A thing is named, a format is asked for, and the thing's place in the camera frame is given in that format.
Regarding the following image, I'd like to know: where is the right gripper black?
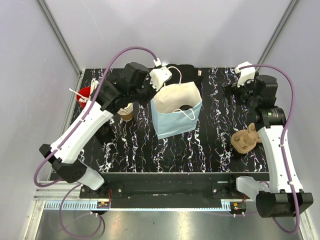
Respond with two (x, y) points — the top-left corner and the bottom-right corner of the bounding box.
(222, 75), (259, 109)

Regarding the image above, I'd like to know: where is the stack of paper cups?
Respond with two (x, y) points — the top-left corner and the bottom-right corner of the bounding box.
(117, 103), (133, 122)

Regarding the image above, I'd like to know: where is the blue white paper bag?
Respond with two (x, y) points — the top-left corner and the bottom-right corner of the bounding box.
(150, 66), (203, 140)

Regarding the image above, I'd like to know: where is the single black cup lid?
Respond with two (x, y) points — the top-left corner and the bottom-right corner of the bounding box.
(179, 105), (193, 111)

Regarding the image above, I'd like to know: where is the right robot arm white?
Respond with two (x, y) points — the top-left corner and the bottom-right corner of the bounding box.
(223, 75), (314, 218)

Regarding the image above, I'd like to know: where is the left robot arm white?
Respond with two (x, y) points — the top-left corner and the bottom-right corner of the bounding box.
(39, 62), (156, 198)

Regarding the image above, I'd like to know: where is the brown cup carrier on table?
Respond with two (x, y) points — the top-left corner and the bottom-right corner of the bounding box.
(230, 122), (262, 154)

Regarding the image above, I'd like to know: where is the black folded cloth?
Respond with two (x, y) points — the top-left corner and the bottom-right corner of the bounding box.
(172, 64), (204, 85)

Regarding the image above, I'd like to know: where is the red cup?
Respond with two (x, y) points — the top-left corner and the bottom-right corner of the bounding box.
(76, 86), (91, 109)

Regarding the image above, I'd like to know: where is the stack of black lids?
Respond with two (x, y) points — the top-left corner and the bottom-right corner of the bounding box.
(94, 123), (115, 145)

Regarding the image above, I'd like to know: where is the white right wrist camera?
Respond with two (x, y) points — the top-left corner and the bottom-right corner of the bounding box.
(234, 61), (259, 88)

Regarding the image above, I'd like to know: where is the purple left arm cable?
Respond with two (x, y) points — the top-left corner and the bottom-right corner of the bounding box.
(32, 46), (162, 238)

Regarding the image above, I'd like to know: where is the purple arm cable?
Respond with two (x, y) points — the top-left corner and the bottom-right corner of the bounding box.
(237, 64), (301, 235)
(32, 46), (162, 238)

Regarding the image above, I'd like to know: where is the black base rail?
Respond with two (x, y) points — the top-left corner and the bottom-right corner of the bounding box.
(79, 172), (270, 210)

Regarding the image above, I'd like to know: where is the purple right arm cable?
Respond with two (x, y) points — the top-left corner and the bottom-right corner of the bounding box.
(237, 64), (301, 235)

